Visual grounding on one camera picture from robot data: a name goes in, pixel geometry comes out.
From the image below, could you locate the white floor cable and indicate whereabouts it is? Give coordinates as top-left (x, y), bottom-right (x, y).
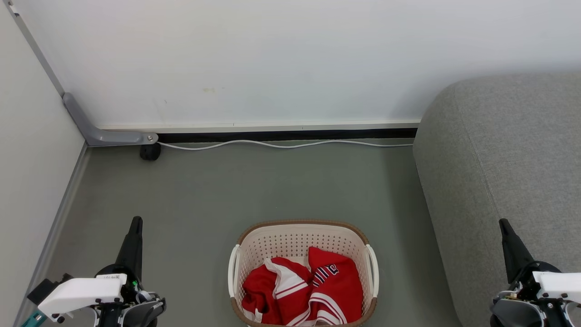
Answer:
top-left (157, 139), bottom-right (414, 151)

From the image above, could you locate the black baseboard strip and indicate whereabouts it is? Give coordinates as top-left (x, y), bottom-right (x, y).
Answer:
top-left (157, 129), bottom-right (418, 144)

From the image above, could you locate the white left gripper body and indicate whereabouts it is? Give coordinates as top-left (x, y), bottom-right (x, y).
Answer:
top-left (39, 263), bottom-right (142, 319)

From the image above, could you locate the plain red garment white trim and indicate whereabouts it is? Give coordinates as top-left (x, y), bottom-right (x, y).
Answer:
top-left (241, 257), bottom-right (314, 326)

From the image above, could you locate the grey metal partition foot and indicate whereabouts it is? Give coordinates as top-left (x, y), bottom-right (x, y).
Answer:
top-left (63, 92), bottom-right (159, 147)

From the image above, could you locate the grey fabric sofa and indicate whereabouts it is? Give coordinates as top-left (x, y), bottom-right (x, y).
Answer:
top-left (412, 73), bottom-right (581, 327)

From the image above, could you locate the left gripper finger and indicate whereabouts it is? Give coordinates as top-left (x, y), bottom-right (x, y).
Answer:
top-left (116, 217), bottom-right (143, 280)

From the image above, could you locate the grey wall corner profile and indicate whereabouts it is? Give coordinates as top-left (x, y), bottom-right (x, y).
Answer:
top-left (5, 0), bottom-right (66, 98)

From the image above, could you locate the teal cable connector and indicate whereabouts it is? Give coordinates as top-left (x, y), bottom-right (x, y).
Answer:
top-left (20, 309), bottom-right (47, 327)

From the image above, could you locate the red garment with striped print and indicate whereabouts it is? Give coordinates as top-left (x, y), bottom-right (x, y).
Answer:
top-left (290, 247), bottom-right (364, 326)

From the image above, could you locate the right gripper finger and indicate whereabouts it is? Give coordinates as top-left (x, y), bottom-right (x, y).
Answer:
top-left (499, 219), bottom-right (536, 283)

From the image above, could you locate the cream perforated laundry basket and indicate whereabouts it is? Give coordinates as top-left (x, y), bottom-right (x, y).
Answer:
top-left (228, 220), bottom-right (379, 327)

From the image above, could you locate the black caster wheel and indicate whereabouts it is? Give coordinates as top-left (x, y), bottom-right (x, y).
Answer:
top-left (139, 143), bottom-right (162, 161)

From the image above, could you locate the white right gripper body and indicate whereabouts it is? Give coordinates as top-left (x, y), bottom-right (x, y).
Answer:
top-left (508, 261), bottom-right (581, 302)

